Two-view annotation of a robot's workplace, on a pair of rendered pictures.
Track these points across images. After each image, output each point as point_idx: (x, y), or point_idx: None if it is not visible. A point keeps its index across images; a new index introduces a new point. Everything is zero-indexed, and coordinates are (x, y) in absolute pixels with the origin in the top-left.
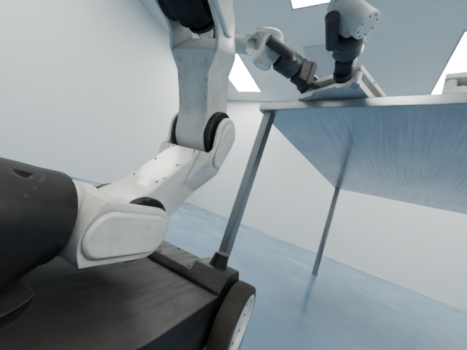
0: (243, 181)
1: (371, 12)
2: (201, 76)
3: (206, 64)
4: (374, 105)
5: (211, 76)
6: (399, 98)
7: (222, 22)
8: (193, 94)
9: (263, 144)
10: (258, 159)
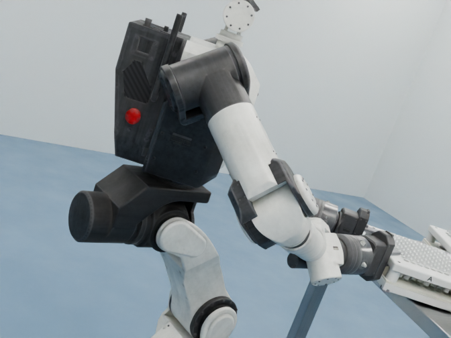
0: (289, 335)
1: (317, 279)
2: (179, 279)
3: (180, 275)
4: (413, 320)
5: (189, 282)
6: (434, 328)
7: (184, 255)
8: (178, 288)
9: (321, 288)
10: (313, 308)
